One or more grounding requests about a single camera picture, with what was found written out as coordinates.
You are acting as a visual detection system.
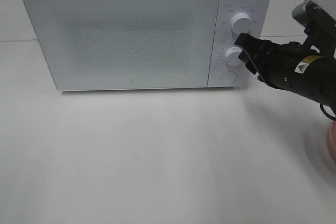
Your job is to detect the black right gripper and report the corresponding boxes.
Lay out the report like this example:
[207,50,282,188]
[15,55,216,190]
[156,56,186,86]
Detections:
[234,33,311,90]

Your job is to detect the white timer knob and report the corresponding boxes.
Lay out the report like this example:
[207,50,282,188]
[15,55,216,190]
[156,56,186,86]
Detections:
[224,47,242,67]

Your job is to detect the round white door button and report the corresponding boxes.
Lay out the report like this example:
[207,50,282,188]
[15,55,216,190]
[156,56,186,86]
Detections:
[221,71,237,87]

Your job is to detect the pink round plate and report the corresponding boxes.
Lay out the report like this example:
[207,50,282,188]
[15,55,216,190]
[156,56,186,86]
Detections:
[327,121,336,163]

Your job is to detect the white microwave door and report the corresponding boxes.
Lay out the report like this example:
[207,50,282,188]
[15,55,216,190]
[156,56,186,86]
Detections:
[23,0,218,91]

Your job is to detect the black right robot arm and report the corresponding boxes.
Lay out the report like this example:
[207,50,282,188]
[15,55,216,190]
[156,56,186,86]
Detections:
[235,33,335,108]

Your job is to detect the upper white power knob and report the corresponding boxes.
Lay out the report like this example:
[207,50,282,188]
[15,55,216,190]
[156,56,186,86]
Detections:
[229,12,253,34]

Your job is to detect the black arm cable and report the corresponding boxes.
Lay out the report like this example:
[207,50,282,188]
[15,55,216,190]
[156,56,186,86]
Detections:
[319,102,336,120]

